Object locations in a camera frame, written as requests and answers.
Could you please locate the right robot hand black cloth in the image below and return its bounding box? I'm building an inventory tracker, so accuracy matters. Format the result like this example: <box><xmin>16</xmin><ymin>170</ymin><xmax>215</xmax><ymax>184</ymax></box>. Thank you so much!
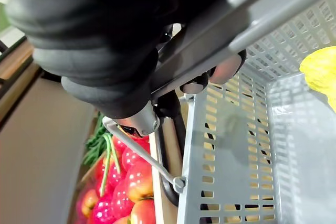
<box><xmin>5</xmin><ymin>0</ymin><xmax>287</xmax><ymax>140</ymax></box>

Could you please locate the grey perforated plastic basket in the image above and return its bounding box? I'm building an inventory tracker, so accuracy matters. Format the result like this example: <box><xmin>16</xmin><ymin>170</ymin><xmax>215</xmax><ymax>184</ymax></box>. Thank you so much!
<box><xmin>176</xmin><ymin>0</ymin><xmax>336</xmax><ymax>224</ymax></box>

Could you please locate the green chive bunch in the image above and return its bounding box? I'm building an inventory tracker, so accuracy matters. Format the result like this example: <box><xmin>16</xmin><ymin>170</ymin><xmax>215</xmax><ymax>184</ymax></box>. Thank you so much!
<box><xmin>82</xmin><ymin>112</ymin><xmax>121</xmax><ymax>197</ymax></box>

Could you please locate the red-yellow apple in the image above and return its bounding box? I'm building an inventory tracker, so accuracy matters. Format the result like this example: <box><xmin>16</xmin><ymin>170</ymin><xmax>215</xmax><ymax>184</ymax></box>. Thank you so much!
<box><xmin>125</xmin><ymin>159</ymin><xmax>154</xmax><ymax>202</ymax></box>
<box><xmin>80</xmin><ymin>189</ymin><xmax>99</xmax><ymax>218</ymax></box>
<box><xmin>130</xmin><ymin>199</ymin><xmax>157</xmax><ymax>224</ymax></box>

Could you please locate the wooden produce crate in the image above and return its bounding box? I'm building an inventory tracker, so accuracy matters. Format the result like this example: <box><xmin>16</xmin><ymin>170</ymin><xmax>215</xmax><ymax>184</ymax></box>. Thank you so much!
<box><xmin>67</xmin><ymin>115</ymin><xmax>184</xmax><ymax>224</ymax></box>

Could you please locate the yellow-green leafy cabbage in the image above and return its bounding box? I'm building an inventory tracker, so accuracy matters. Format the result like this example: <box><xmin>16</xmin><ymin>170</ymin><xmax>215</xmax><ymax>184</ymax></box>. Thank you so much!
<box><xmin>299</xmin><ymin>46</ymin><xmax>336</xmax><ymax>114</ymax></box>

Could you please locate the wooden shelf with black frame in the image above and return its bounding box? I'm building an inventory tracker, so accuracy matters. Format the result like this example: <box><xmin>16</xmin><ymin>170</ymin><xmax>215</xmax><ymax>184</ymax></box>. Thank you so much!
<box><xmin>0</xmin><ymin>35</ymin><xmax>44</xmax><ymax>122</ymax></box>

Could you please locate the black metal tube frame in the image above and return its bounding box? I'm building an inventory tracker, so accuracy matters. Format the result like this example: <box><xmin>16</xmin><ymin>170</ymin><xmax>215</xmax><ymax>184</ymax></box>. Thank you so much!
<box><xmin>154</xmin><ymin>115</ymin><xmax>186</xmax><ymax>207</ymax></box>

